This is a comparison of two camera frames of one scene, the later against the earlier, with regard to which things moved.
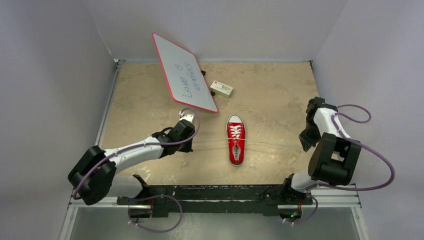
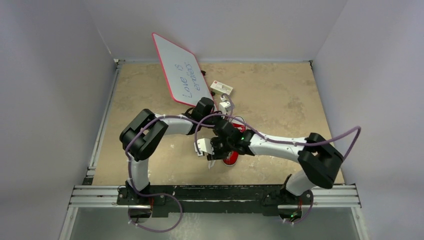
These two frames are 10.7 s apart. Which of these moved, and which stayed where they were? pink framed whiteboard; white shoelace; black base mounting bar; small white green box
Moved: white shoelace
Stayed: pink framed whiteboard; black base mounting bar; small white green box
